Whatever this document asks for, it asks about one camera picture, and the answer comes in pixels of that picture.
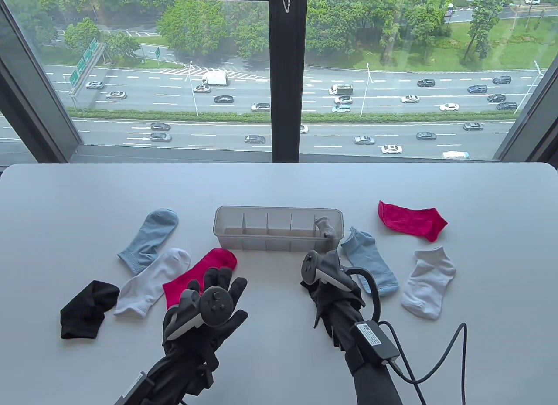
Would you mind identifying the person's left hand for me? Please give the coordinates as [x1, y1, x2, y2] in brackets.
[163, 267, 249, 371]

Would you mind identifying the person's right hand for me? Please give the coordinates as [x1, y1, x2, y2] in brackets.
[305, 283, 363, 312]

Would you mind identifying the long red sock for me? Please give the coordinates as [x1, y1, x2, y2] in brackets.
[163, 248, 238, 310]

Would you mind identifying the grey and white controller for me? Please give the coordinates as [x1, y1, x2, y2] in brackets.
[302, 250, 362, 292]
[163, 286, 238, 341]

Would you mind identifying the short light blue sock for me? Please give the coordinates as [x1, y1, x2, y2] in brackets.
[340, 226, 400, 297]

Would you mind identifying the grey sock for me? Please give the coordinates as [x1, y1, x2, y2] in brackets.
[314, 217, 337, 239]

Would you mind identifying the long white sock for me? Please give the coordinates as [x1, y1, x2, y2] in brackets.
[114, 248, 191, 317]

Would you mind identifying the long light blue sock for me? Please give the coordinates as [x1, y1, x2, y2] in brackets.
[117, 208, 180, 275]

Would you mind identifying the short white sock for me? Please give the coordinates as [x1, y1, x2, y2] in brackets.
[401, 246, 456, 321]

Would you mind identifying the short red sock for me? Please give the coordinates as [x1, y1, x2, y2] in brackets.
[378, 200, 448, 242]

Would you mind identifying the person's right forearm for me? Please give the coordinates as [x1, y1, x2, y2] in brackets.
[327, 309, 404, 405]

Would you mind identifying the black labelled adapter box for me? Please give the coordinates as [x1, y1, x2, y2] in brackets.
[350, 320, 399, 365]

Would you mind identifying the translucent divided organizer box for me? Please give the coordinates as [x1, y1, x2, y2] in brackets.
[213, 206, 344, 253]

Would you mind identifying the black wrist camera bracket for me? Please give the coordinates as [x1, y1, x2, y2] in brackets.
[187, 366, 216, 397]

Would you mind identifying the thick black cable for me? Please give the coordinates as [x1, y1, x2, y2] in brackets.
[344, 268, 468, 405]

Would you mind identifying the black window frame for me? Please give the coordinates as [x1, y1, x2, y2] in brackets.
[0, 0, 558, 166]

